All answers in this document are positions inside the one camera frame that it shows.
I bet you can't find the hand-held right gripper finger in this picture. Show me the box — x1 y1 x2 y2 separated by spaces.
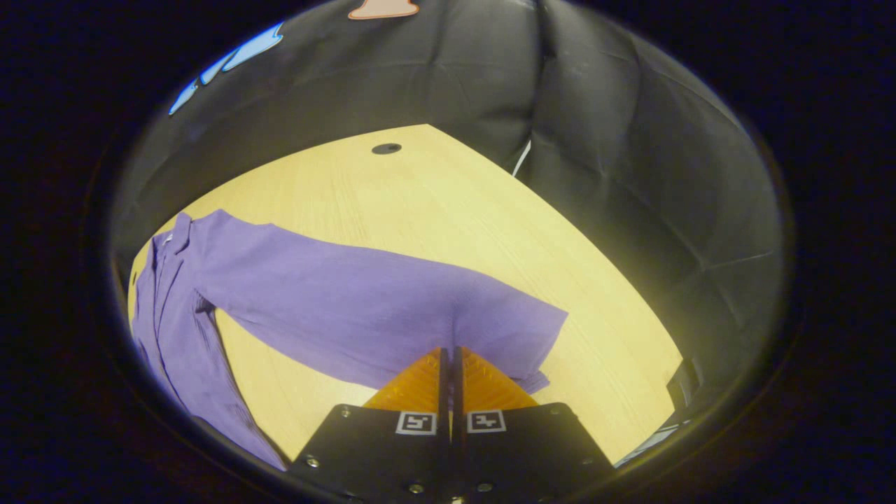
451 346 617 504
287 346 452 504

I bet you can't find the purple jacket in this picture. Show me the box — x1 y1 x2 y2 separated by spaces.
129 209 569 471

